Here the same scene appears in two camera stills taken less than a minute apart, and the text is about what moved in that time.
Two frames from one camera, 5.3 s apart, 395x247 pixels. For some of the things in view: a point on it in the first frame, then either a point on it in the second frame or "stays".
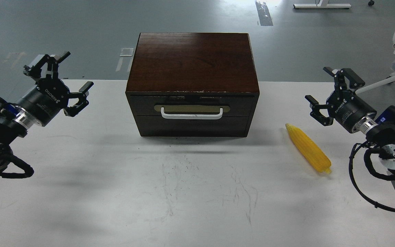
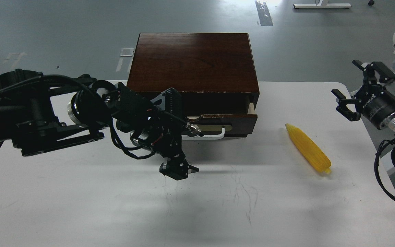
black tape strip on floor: (264, 14) stays
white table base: (323, 4) stays
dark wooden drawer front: (151, 104) -> (235, 125)
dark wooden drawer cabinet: (193, 84) stays
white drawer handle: (172, 116) -> (205, 137)
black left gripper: (51, 95) -> (157, 124)
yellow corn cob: (319, 160) stays
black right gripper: (344, 106) -> (376, 102)
